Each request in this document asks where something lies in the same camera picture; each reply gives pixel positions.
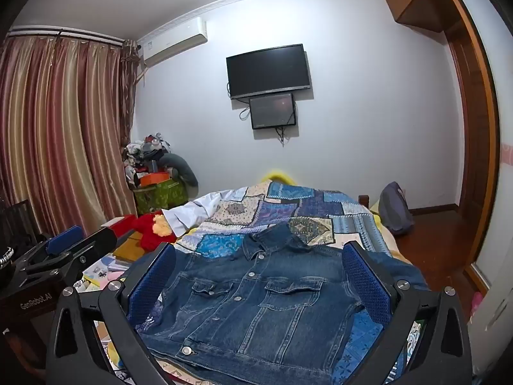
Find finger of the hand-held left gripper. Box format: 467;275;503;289
59;228;118;286
17;226;84;276

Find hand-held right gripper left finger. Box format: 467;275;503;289
45;242;177;385

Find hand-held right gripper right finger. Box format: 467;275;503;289
341;241;474;385

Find blue denim jacket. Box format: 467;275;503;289
132;222;429;385

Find pile of mixed clothes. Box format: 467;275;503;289
122;132;171;187

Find pile of printed papers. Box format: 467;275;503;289
74;244;135;293

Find ochre cushion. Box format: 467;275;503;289
112;232;146;262

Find red box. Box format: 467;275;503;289
100;214;139;235

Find black chair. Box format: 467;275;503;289
0;199;43;249

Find red plush toy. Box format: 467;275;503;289
130;210;179;253

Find white cloth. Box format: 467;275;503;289
162;190;247;235

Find grey backpack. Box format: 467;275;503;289
378;181;415;236

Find orange box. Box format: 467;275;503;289
138;172;171;187

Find striped red gold curtain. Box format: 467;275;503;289
0;34;141;241

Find pink object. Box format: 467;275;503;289
470;291;485;323

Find grey pillow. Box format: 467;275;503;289
158;153;200;188

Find blue patchwork quilt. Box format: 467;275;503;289
172;180;425;385

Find yellow plastic chair back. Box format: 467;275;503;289
260;168;296;184

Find white door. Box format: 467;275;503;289
445;0;513;329

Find curtain rod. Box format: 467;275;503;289
8;25;126;46

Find white air conditioner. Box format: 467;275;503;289
138;16;209;68

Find black monitor cable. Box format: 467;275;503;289
239;102;291;148

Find wooden door frame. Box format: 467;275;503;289
435;0;501;289

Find small black wall monitor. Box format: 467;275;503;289
248;92;297;130

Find large black wall television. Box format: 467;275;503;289
225;43;313;101

